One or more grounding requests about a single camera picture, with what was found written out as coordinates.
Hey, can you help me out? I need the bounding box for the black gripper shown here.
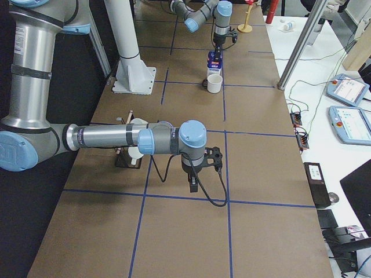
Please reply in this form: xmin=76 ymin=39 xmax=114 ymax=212
xmin=181 ymin=158 xmax=202 ymax=193
xmin=213 ymin=32 xmax=226 ymax=60

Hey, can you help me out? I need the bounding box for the blue white milk carton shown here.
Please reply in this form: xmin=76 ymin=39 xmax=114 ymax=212
xmin=206 ymin=50 xmax=223 ymax=77

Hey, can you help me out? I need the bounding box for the white mug black handle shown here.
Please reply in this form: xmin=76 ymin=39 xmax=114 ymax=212
xmin=202 ymin=74 xmax=223 ymax=93

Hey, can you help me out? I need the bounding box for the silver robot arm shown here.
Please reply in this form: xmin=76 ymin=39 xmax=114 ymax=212
xmin=1 ymin=1 xmax=207 ymax=192
xmin=169 ymin=1 xmax=238 ymax=62

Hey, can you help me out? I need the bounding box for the wooden stand with round base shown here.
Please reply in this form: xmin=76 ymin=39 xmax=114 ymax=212
xmin=237 ymin=0 xmax=254 ymax=34

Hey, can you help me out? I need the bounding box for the red cylinder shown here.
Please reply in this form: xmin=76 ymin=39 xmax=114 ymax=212
xmin=265 ymin=0 xmax=280 ymax=24

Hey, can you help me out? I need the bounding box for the white blue bottle lying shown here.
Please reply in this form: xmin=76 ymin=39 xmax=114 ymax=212
xmin=278 ymin=21 xmax=296 ymax=32

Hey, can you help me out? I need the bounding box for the white ribbed mug on rack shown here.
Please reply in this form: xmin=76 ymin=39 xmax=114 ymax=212
xmin=130 ymin=118 xmax=148 ymax=125

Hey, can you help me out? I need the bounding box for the upper orange black connector block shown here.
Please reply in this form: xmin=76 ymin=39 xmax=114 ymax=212
xmin=290 ymin=111 xmax=302 ymax=127

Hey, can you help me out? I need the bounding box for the orange black connector block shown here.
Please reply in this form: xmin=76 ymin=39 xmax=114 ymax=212
xmin=295 ymin=130 xmax=309 ymax=151
xmin=290 ymin=111 xmax=302 ymax=127

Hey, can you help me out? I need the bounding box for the lower orange black connector block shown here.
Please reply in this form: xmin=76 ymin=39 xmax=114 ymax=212
xmin=295 ymin=130 xmax=309 ymax=151

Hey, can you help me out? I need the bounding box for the black box with label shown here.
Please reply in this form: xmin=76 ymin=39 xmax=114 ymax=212
xmin=303 ymin=162 xmax=331 ymax=209

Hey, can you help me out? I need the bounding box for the upper teach pendant tablet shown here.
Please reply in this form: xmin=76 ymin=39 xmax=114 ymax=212
xmin=326 ymin=74 xmax=370 ymax=107

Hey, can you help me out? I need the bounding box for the teach pendant tablet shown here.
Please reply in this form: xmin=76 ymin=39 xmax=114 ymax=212
xmin=326 ymin=74 xmax=370 ymax=107
xmin=328 ymin=106 xmax=370 ymax=146

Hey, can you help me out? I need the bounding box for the wooden block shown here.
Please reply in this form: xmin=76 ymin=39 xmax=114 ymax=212
xmin=343 ymin=28 xmax=370 ymax=71

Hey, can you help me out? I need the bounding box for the lower teach pendant tablet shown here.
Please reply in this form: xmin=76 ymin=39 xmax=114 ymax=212
xmin=328 ymin=106 xmax=370 ymax=146

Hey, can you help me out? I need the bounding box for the black monitor corner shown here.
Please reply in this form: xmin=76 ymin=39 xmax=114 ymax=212
xmin=340 ymin=162 xmax=370 ymax=235

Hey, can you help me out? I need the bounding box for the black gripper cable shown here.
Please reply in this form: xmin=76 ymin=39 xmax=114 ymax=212
xmin=150 ymin=153 xmax=228 ymax=207
xmin=210 ymin=23 xmax=236 ymax=53

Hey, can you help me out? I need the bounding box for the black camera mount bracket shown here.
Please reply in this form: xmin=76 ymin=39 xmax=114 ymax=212
xmin=227 ymin=27 xmax=238 ymax=45
xmin=201 ymin=147 xmax=223 ymax=173

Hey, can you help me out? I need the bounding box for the aluminium frame post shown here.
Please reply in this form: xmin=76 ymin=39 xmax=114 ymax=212
xmin=277 ymin=0 xmax=327 ymax=90

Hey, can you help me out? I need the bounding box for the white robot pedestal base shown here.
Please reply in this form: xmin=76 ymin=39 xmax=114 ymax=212
xmin=104 ymin=0 xmax=157 ymax=95

